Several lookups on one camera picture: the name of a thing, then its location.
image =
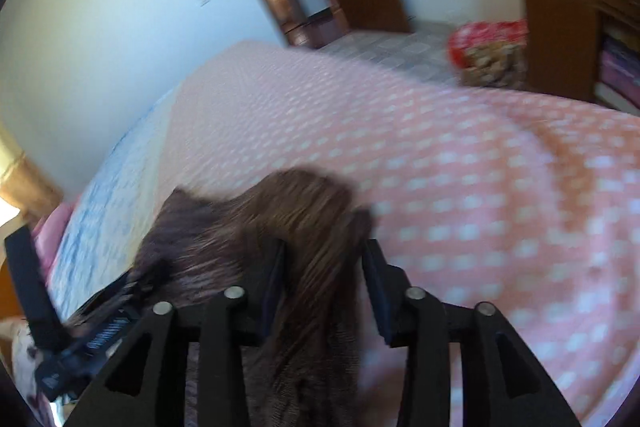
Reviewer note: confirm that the blue and pink dotted blanket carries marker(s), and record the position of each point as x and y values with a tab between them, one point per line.
450	182

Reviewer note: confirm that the red printed bag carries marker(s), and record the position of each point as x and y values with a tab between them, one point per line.
485	52

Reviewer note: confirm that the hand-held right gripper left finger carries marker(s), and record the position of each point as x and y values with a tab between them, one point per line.
272	292

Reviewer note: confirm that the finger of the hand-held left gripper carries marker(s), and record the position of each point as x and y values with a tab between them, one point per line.
32	287
117	289

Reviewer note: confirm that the pink bed sheet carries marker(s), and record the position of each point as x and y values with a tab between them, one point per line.
52	232

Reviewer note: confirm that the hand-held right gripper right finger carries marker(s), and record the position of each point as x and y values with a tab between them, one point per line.
378	297

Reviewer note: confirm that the wooden headboard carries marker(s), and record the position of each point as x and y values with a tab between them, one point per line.
7	289

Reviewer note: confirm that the wooden cabinet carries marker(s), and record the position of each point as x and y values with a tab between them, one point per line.
555	17

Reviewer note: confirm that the brown knitted garment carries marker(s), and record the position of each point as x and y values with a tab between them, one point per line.
300	217

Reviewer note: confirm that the stack of folded cloths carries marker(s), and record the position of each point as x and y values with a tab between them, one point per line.
620	72

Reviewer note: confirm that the patterned beige curtain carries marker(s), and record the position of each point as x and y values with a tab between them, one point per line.
25	187

